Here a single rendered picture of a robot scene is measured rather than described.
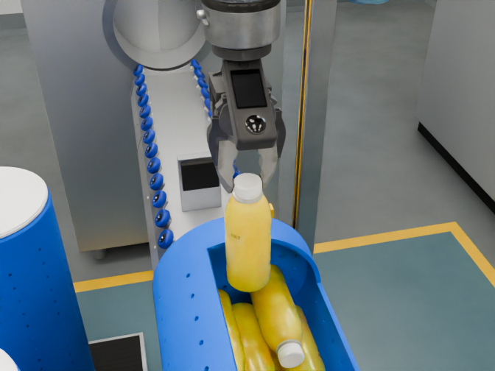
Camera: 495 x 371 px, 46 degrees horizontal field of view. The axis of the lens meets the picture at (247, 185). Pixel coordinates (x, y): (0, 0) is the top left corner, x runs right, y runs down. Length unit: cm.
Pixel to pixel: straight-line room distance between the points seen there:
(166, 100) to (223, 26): 130
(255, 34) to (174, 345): 44
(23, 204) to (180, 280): 57
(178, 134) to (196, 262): 90
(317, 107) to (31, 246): 77
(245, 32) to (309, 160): 98
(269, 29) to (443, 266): 219
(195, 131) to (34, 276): 66
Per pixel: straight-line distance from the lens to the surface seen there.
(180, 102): 192
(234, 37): 66
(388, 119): 378
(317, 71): 148
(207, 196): 143
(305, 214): 172
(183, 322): 85
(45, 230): 138
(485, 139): 305
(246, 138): 64
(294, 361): 93
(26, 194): 140
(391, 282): 262
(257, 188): 77
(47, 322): 151
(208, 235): 92
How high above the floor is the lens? 183
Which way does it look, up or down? 36 degrees down
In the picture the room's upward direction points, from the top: straight up
